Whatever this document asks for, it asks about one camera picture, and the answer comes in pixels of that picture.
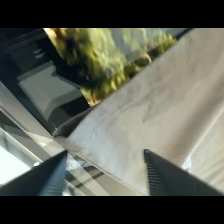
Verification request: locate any brown garment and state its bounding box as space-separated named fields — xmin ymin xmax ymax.
xmin=52 ymin=28 xmax=224 ymax=197

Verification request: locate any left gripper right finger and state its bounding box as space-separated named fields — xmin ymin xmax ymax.
xmin=143 ymin=148 xmax=223 ymax=197

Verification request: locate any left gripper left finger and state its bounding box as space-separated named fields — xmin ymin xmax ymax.
xmin=0 ymin=149 xmax=69 ymax=197

